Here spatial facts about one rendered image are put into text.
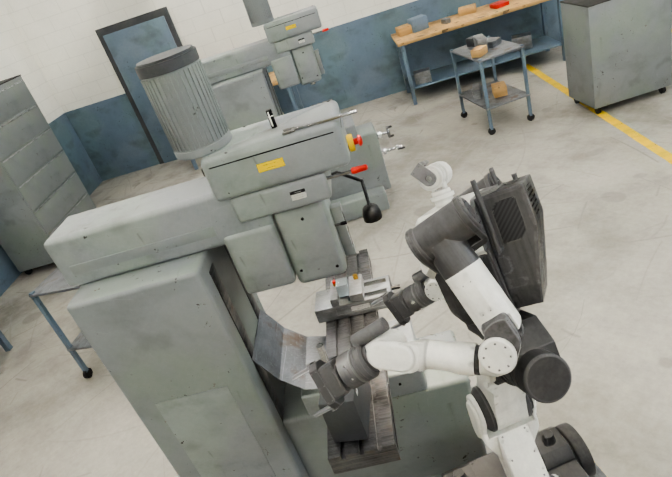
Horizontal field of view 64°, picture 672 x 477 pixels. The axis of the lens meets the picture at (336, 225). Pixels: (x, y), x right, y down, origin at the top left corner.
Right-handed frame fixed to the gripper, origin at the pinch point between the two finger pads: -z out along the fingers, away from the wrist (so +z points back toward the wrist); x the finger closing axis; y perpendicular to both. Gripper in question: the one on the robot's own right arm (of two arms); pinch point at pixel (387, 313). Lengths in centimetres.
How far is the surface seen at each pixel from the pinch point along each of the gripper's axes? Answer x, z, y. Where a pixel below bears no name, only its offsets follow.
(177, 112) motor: 92, -3, 22
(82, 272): 75, -71, 36
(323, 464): -47, -82, -10
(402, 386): -32.8, -27.3, -18.1
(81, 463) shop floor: 9, -267, -16
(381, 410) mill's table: -26.8, -20.6, 8.8
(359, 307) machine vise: -1, -36, -39
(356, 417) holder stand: -19.2, -18.1, 23.6
